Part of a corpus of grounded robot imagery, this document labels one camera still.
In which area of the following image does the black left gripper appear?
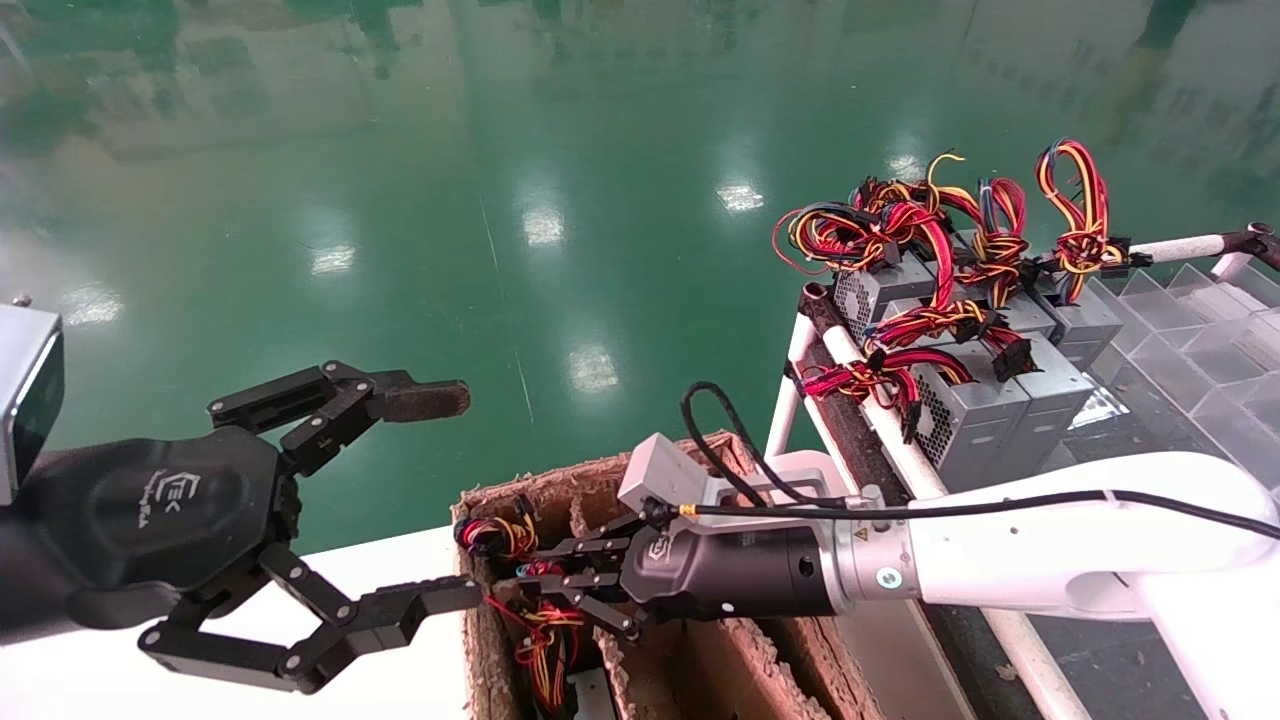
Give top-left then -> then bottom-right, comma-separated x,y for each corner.
0,425 -> 488,694

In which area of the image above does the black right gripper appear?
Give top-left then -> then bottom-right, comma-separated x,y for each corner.
497,520 -> 839,642

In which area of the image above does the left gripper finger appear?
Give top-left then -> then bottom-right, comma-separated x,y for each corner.
207,360 -> 473,478

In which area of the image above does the power supply with coloured wires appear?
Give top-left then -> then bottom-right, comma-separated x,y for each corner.
487,560 -> 593,713
455,495 -> 541,563

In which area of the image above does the brown cardboard divider box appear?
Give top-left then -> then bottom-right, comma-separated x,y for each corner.
452,432 -> 881,720

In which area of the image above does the white rack leg pipe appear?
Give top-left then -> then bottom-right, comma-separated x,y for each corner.
765,315 -> 816,456

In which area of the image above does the clear acrylic divider tray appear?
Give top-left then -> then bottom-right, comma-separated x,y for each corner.
1060,262 -> 1280,491

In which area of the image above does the rack pipe with black joint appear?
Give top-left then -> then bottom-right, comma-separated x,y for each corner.
1243,222 -> 1280,273

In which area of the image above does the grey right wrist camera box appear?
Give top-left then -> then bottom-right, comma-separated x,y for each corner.
618,433 -> 713,513

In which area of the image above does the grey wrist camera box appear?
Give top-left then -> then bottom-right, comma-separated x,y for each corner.
618,433 -> 713,513
0,300 -> 66,506

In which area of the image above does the black camera cable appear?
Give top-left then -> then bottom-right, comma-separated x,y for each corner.
680,380 -> 1280,543

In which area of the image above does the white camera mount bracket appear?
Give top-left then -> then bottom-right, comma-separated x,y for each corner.
700,452 -> 861,513

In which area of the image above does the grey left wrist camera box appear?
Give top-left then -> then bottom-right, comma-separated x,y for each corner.
0,300 -> 66,506

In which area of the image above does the grey power supply with wires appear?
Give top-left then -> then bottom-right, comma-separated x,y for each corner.
1033,138 -> 1153,373
795,345 -> 1033,493
870,300 -> 1098,473
945,178 -> 1058,338

